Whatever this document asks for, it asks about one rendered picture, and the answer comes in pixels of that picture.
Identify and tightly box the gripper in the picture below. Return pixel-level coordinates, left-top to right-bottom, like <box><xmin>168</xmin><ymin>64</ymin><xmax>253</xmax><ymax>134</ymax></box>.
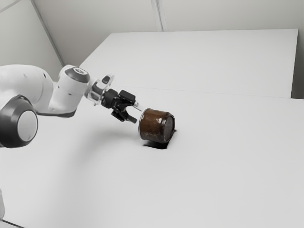
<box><xmin>101</xmin><ymin>89</ymin><xmax>143</xmax><ymax>124</ymax></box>

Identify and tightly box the brown mug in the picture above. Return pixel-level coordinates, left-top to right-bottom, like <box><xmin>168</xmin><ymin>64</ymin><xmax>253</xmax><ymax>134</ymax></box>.
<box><xmin>138</xmin><ymin>107</ymin><xmax>176</xmax><ymax>143</ymax></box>

